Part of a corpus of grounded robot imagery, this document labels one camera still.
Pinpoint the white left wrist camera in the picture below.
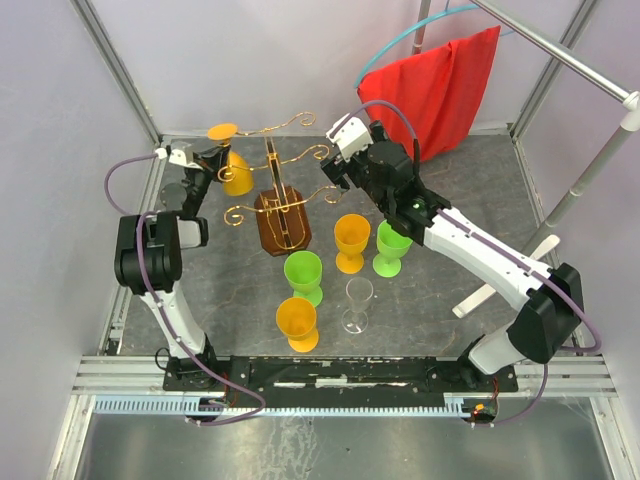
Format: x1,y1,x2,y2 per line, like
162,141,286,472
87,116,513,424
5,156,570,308
154,141,196,168

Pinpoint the teal hose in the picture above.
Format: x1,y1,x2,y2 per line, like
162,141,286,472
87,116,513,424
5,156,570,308
353,0,516,90

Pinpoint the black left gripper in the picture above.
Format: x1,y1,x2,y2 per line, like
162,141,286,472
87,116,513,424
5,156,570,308
183,144,230,217

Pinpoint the white plastic strip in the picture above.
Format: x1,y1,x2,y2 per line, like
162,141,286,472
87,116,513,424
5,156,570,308
444,234,560,318

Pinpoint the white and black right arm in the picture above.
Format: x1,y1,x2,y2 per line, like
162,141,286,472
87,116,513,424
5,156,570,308
321,118,584,391

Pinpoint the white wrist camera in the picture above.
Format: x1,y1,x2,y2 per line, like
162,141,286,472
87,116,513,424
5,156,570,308
326,116,373,162
154,141,196,168

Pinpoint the gold wire glass rack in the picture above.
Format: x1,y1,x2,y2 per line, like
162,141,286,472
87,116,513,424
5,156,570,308
224,125,312,256

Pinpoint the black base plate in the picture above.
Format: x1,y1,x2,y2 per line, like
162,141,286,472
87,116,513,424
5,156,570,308
162,353,519,410

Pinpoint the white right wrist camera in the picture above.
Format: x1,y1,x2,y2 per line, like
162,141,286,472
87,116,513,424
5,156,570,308
326,116,373,162

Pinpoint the red cloth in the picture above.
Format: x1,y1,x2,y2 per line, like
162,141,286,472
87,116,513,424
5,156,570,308
357,26,501,162

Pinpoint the orange plastic goblet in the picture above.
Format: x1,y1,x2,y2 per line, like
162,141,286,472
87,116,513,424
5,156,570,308
334,214,371,274
207,123,254,197
276,297,319,353

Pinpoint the silver metal pole frame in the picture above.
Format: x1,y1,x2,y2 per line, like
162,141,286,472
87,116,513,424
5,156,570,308
469,0,640,266

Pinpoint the orange plastic goblet front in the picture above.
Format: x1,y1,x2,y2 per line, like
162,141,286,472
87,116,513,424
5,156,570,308
276,297,319,353

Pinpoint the green plastic goblet front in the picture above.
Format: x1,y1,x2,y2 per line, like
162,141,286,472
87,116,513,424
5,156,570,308
284,250,323,307

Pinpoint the green plastic goblet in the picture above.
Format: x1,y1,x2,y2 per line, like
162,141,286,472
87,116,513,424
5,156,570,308
284,250,323,307
373,221,413,278

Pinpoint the clear wine glass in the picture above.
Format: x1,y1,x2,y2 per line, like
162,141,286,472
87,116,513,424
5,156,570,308
342,277,374,334

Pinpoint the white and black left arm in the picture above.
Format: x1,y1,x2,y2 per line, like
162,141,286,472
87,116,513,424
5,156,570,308
114,144,231,391

